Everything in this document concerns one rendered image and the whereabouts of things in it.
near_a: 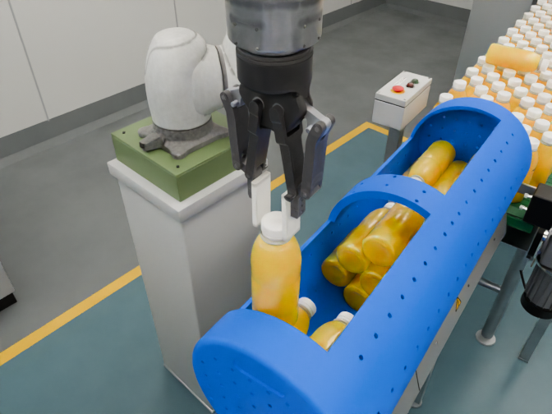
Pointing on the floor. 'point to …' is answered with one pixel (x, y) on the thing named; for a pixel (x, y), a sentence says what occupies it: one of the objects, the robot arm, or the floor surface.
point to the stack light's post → (534, 339)
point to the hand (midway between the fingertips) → (276, 206)
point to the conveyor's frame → (525, 250)
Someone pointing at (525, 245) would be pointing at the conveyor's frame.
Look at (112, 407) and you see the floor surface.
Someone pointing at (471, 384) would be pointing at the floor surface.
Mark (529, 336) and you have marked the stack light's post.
